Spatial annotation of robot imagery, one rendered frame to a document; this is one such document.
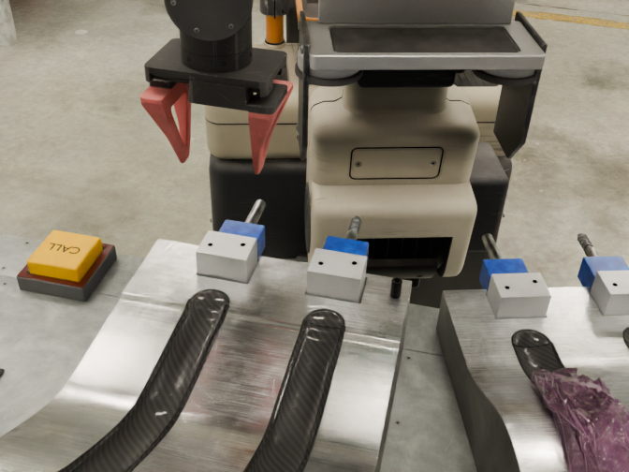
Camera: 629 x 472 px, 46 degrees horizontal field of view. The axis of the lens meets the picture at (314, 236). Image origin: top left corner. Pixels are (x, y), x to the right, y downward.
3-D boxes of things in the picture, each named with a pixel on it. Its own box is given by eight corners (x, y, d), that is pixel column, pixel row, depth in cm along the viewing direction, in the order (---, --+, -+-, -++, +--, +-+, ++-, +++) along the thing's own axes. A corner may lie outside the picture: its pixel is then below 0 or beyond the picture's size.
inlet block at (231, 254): (240, 220, 83) (238, 179, 80) (283, 227, 82) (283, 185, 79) (198, 295, 73) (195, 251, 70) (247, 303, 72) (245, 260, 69)
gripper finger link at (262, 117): (272, 195, 62) (272, 91, 57) (192, 182, 63) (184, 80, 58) (293, 155, 68) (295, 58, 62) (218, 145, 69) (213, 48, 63)
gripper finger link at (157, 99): (225, 187, 63) (221, 84, 57) (146, 174, 64) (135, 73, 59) (249, 150, 68) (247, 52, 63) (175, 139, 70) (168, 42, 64)
